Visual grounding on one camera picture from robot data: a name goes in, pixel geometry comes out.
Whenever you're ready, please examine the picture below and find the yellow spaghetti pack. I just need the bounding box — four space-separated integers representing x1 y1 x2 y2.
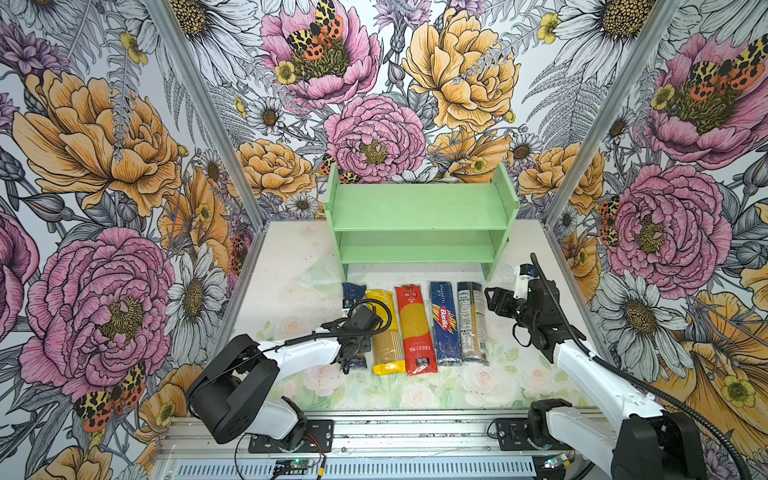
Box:
366 290 406 376

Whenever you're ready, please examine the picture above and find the blue Don Reggio spaghetti pack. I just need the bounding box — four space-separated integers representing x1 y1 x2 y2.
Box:
341 282 367 375

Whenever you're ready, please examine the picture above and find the red spaghetti pack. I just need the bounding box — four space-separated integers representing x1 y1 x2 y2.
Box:
395 284 438 376

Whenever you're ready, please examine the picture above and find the blue Barilla spaghetti box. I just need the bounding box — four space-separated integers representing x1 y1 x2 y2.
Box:
429 281 462 366

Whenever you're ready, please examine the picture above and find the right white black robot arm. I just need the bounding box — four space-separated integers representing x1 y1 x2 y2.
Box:
484 263 707 479

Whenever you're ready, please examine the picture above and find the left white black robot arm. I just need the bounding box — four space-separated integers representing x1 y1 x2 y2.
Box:
185 299 394 451

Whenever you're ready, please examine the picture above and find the clear Ankara spaghetti pack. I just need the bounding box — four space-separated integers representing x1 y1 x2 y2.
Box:
457 281 488 365

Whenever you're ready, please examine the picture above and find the green wooden two-tier shelf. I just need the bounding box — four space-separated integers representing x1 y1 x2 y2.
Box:
324 165 521 281

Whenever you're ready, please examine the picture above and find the green circuit board left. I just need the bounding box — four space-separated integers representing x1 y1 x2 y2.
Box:
270 459 327 480

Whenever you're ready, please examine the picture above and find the green circuit board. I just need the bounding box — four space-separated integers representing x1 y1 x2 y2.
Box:
270 459 327 480
541 453 571 470

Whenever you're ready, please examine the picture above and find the green circuit board right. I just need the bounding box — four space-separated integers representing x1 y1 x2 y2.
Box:
541 453 571 470

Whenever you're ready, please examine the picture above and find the left black corrugated cable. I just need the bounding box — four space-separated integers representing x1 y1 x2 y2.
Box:
239 298 394 361

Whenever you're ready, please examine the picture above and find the black corrugated cable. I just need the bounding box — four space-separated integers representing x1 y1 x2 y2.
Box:
239 298 394 361
530 252 754 480

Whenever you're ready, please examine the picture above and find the right black corrugated cable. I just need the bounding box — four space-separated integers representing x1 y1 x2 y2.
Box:
530 252 754 480

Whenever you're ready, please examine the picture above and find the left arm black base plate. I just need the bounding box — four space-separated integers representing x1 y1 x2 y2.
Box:
247 419 335 454

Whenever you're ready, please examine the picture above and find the aluminium front rail frame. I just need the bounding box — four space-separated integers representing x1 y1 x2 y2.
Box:
150 410 607 479

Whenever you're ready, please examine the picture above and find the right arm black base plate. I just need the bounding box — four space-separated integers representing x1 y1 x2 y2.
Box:
489 418 571 452

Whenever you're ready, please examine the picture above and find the right aluminium corner post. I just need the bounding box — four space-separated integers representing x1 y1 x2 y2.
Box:
543 0 681 229

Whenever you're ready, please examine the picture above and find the aluminium corner post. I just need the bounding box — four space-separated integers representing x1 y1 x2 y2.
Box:
147 1 267 234
543 0 681 229

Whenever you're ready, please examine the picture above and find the left aluminium corner post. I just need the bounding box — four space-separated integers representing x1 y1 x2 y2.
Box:
147 1 267 234

